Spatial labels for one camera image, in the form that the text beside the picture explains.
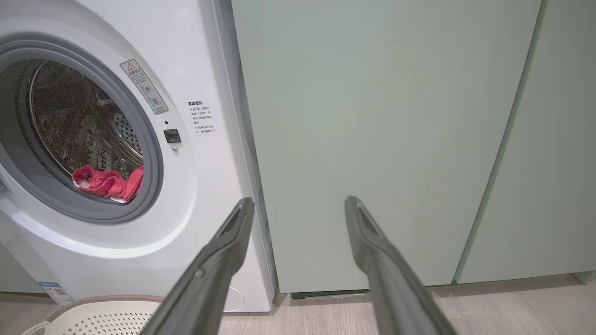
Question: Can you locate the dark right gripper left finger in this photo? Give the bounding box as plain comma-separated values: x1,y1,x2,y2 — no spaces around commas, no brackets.
140,197,255,335

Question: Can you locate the red sports jersey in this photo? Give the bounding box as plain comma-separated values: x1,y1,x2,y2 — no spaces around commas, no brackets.
71,164,145,204

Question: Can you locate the white front-load washing machine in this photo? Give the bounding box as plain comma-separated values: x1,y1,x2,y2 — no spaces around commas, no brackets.
0,0,278,313

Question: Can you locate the grey warning label sticker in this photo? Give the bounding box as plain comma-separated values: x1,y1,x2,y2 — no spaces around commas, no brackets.
120,59,169,115

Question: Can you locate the steel washing machine drum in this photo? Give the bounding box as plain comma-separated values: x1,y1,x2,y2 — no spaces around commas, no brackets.
28,60,145,187

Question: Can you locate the sage green cabinet beside hinge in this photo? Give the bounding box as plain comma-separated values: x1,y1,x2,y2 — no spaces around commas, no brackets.
0,242,45,295

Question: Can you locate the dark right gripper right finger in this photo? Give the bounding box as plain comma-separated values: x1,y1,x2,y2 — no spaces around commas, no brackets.
345,196,457,335

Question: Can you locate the round drain filter cover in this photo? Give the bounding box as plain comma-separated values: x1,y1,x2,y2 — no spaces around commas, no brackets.
223,286,245,312

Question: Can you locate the wide sage green cabinet door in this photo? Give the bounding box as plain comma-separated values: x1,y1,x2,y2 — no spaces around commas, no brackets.
231,0,543,294

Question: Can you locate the cream perforated laundry basket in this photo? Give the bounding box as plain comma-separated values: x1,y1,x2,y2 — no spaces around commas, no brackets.
21,295,164,335

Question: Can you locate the blue energy label sticker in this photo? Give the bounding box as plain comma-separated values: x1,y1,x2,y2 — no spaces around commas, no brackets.
37,281,74,307

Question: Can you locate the narrow sage green cabinet door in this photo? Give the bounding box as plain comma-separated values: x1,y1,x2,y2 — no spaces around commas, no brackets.
454,0,596,284

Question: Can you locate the grey rubber door gasket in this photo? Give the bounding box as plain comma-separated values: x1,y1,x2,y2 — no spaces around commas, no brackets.
0,37,164,225

